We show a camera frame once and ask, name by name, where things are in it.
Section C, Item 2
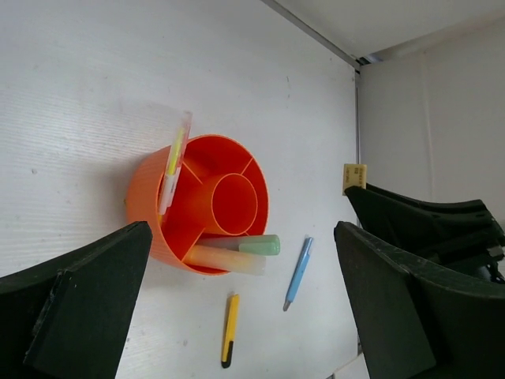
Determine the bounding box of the orange round divided container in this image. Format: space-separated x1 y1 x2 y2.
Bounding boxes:
125 134 269 276

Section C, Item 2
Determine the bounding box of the aluminium rail right side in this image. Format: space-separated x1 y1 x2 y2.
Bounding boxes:
262 0 363 163

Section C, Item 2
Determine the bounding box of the small tan wooden block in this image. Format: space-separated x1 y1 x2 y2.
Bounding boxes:
342 163 368 196

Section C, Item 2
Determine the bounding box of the pale green white highlighter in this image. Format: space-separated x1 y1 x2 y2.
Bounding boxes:
197 235 280 256

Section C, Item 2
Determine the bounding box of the thick yellow highlighter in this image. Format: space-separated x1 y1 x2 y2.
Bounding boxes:
183 246 267 276

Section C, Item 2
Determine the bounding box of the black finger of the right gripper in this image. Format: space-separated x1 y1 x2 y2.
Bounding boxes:
344 184 504 283

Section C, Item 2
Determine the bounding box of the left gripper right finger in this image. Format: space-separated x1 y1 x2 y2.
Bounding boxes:
334 222 504 378

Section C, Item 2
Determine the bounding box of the blue utility knife pen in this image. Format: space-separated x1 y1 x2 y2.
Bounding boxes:
282 236 314 312

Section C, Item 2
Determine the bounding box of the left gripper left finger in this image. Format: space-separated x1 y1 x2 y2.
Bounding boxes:
1 221 152 378

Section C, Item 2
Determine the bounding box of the gold black pen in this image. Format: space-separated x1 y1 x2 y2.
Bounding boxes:
221 295 240 369

